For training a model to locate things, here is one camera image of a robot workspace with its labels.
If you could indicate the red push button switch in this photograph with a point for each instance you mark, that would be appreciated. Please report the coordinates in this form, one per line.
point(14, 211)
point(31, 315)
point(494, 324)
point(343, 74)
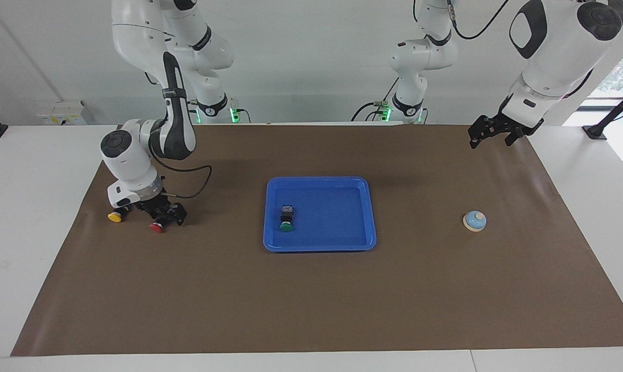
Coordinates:
point(156, 228)

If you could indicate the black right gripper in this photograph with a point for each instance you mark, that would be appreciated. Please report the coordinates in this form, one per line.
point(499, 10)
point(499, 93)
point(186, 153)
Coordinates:
point(154, 205)

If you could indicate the yellow push button switch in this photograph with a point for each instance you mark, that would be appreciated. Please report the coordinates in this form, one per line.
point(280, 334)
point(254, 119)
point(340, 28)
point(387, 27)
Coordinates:
point(116, 217)

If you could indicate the green push button switch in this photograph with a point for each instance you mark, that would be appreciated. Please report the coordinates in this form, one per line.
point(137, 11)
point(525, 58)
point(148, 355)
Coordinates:
point(286, 219)

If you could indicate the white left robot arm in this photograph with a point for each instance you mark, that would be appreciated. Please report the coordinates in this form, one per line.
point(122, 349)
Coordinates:
point(549, 62)

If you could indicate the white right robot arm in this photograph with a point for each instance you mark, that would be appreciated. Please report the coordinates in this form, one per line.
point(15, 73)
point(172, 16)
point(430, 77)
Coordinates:
point(130, 160)

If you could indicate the brown table mat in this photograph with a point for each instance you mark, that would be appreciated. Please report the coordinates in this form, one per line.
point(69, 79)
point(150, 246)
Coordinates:
point(291, 299)

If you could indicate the light blue call bell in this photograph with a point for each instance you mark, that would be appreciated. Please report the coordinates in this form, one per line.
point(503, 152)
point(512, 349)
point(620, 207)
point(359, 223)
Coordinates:
point(475, 221)

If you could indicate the blue plastic tray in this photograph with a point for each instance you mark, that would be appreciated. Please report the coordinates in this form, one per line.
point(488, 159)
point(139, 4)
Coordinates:
point(332, 217)

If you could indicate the black angled stand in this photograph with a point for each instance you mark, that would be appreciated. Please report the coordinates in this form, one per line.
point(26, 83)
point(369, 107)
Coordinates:
point(613, 113)

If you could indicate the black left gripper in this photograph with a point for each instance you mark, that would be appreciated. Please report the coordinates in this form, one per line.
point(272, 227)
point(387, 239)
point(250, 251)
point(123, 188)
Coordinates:
point(500, 124)

